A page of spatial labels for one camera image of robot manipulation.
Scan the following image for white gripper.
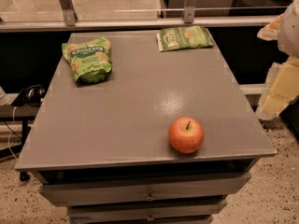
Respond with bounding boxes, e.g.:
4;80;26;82
255;0;299;120

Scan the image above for red yellow apple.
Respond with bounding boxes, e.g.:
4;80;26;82
168;117;205;154

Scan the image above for dark green snack bag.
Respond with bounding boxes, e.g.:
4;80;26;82
156;25;214;52

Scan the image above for green rice chip bag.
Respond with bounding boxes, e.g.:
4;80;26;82
62;37;112;83

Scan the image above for grey drawer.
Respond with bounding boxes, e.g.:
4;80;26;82
67;200;227;224
39;172;251;206

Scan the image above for grey drawer cabinet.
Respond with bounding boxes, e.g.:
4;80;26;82
16;31;275;210

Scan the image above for grey top drawer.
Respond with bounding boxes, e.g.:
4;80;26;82
39;172;251;206

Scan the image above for black headphones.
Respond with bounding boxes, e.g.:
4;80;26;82
11;85;46;106

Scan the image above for black side table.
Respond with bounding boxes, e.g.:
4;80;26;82
0;92;40;182

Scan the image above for metal railing frame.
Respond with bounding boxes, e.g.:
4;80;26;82
0;0;293;32

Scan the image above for white cable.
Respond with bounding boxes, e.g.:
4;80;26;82
7;105;19;161

